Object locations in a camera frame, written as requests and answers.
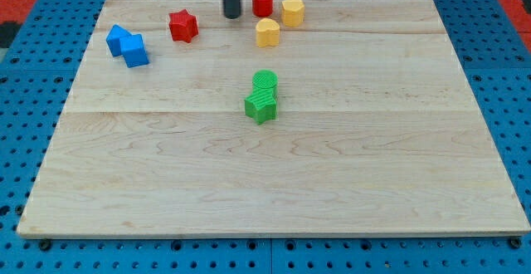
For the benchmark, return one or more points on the red star block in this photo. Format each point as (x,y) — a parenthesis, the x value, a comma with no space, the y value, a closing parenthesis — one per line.
(183,26)

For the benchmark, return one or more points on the green cylinder block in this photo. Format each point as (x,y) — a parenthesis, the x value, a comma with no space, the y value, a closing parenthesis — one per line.
(265,80)

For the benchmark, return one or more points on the green star block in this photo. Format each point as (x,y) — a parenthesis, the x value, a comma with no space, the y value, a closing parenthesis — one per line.
(261,105)

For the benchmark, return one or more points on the light wooden board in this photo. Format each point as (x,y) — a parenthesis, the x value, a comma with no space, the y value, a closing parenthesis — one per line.
(377,133)

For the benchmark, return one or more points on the blue triangle block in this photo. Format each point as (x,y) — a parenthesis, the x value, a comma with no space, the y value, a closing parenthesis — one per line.
(113,39)

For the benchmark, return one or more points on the red cylinder block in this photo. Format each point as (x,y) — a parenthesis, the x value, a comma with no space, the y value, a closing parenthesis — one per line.
(262,8)

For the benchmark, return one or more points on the yellow hexagon block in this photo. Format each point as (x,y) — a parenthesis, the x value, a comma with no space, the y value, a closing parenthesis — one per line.
(292,12)

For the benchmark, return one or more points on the yellow heart block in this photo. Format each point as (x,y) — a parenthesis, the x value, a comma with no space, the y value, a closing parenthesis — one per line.
(267,33)

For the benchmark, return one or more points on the blue cube block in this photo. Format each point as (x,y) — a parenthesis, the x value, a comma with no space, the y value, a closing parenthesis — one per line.
(133,50)

